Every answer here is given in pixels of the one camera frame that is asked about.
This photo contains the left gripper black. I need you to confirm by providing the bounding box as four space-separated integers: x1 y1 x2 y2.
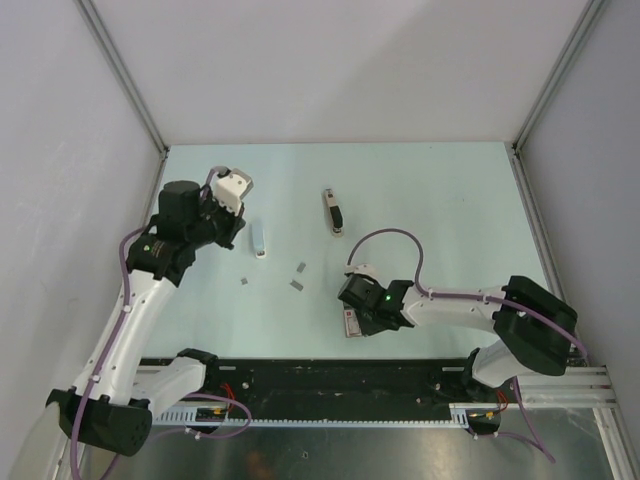
186 189 245 249

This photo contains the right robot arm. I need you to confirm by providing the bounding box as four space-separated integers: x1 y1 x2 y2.
338 272 578 401

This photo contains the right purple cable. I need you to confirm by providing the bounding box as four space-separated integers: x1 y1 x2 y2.
347 228 591 464

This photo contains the aluminium frame rail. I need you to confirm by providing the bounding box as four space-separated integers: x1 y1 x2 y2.
518 367 617 409

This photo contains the beige black stapler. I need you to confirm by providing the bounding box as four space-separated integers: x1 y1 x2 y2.
323 189 344 237

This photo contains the red staple box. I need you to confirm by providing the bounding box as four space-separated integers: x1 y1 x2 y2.
343 307 363 338

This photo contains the purple cable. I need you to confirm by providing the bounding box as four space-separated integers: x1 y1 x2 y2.
68 165 253 479
347 228 591 464

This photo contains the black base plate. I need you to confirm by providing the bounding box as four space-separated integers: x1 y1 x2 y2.
139 357 521 422

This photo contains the grey slotted cable duct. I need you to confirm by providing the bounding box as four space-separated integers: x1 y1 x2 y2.
152 403 469 429

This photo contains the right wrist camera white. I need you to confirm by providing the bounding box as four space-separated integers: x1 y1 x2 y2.
344 263 379 279

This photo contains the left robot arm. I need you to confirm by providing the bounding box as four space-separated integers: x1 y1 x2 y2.
47 171 252 457

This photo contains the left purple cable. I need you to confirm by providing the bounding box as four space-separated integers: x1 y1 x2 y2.
68 165 253 479

